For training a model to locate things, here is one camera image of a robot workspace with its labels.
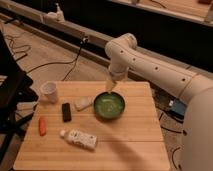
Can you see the black rectangular block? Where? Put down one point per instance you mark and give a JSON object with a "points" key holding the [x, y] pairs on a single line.
{"points": [[66, 112]]}

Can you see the white paper cup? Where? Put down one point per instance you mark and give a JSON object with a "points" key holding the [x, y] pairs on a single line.
{"points": [[49, 90]]}

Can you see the white object on rail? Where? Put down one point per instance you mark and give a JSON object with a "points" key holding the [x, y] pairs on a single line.
{"points": [[58, 15]]}

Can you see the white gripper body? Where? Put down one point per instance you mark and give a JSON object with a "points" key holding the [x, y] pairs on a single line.
{"points": [[118, 75]]}

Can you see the blue power box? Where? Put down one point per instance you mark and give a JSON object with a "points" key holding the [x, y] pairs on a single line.
{"points": [[177, 108]]}

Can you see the black chair frame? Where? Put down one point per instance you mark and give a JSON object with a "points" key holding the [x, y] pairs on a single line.
{"points": [[14, 89]]}

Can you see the beige gripper fingers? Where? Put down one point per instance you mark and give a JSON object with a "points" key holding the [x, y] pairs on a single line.
{"points": [[110, 85]]}

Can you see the white plastic bottle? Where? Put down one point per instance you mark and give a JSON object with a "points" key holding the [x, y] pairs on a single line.
{"points": [[79, 138]]}

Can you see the wooden table top board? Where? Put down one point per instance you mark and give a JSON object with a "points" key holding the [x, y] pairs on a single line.
{"points": [[133, 142]]}

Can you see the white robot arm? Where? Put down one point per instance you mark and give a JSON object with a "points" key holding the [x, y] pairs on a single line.
{"points": [[191, 88]]}

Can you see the green bowl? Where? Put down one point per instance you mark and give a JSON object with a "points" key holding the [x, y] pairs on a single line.
{"points": [[109, 105]]}

